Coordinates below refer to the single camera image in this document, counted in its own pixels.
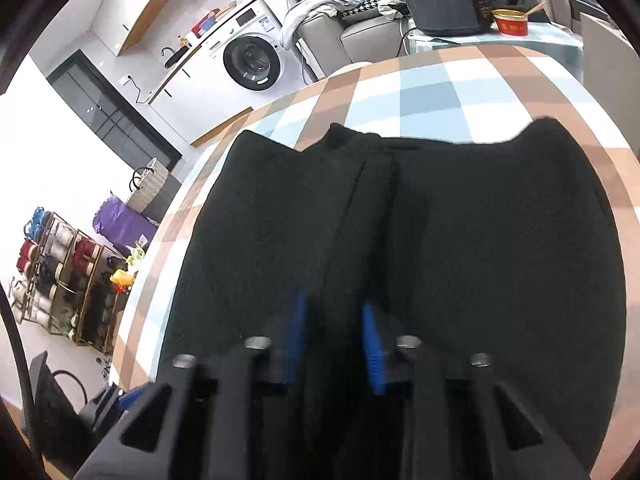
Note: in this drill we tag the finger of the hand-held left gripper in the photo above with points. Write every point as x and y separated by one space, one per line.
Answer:
132 396

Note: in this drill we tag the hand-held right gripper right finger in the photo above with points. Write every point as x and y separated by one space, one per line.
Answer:
373 355

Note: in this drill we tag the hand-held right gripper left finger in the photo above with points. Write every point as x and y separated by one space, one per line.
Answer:
295 332

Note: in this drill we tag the black knit sweater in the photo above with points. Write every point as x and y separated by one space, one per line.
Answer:
475 235

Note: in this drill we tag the grey clothes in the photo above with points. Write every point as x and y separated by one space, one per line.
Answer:
310 10

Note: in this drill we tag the black bag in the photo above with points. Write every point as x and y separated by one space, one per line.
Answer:
55 410

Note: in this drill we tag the crumpled yellow wrappers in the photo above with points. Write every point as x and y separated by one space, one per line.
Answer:
122 277

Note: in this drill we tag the metal shoe rack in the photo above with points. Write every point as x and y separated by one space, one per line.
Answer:
75 280

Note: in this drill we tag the purple bag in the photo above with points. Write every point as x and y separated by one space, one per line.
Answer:
122 225

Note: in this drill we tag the woven laundry basket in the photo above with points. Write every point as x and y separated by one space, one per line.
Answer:
147 187

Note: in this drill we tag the white base cabinet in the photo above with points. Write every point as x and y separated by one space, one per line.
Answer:
190 95

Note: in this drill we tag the checked blanket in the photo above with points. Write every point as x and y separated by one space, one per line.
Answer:
425 90

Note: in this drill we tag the white washing machine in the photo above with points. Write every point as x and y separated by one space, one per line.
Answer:
250 62

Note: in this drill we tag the black glass door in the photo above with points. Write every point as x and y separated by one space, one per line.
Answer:
115 110

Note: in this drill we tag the grey sofa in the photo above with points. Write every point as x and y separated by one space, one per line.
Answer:
325 35

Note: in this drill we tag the black faucet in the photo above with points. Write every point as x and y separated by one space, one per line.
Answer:
170 57

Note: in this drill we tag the houndstooth pillow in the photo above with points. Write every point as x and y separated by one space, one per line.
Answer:
367 7

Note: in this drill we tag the pale green garment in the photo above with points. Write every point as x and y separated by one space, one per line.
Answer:
392 6

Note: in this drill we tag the black cooking appliance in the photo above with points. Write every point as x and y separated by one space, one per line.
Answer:
440 7

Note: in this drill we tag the pale teal table cover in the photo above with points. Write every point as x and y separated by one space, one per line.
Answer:
545 42

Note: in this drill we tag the red bowl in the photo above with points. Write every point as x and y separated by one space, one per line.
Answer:
510 24

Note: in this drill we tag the wooden spoon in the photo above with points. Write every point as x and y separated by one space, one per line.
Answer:
535 9

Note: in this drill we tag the grey sofa chaise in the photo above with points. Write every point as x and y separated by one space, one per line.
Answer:
595 22

